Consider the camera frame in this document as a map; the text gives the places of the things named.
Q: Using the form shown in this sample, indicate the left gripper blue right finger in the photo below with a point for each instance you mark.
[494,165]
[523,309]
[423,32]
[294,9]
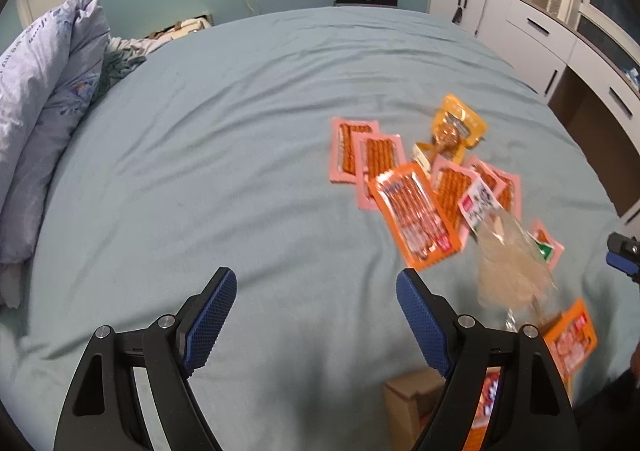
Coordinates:
[531,410]

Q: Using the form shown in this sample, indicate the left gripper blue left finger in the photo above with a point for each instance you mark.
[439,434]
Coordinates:
[102,408]

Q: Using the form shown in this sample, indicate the clear plastic snack bag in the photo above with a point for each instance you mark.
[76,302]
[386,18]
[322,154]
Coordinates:
[512,275]

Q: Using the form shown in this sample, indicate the brown cardboard box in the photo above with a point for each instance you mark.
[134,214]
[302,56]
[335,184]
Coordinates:
[409,401]

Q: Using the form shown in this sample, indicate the pink stick snack pack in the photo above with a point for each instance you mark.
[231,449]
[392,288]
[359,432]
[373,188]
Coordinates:
[342,167]
[374,154]
[450,181]
[507,187]

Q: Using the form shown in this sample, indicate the large orange sausage pack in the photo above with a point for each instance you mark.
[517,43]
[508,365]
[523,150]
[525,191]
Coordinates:
[422,231]

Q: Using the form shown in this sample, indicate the green white snack pack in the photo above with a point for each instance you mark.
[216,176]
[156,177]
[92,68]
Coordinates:
[546,249]

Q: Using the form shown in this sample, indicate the blue snack pack in box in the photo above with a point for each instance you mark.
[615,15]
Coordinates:
[488,395]

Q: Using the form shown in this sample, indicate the yellow chicken leg pack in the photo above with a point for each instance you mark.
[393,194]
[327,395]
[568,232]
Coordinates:
[455,129]

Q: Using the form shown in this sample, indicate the plastic bottle on counter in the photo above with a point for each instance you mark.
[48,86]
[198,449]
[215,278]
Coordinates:
[553,7]

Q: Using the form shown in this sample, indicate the light blue bed sheet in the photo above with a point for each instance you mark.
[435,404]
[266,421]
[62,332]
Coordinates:
[215,152]

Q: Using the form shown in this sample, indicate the white cabinet desk unit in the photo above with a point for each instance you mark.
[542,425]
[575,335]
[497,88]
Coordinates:
[596,41]

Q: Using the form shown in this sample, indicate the lavender floral duvet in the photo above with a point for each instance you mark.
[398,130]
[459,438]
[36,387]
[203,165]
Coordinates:
[49,75]

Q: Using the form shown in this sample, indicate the green patterned blanket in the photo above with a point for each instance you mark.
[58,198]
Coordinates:
[123,56]

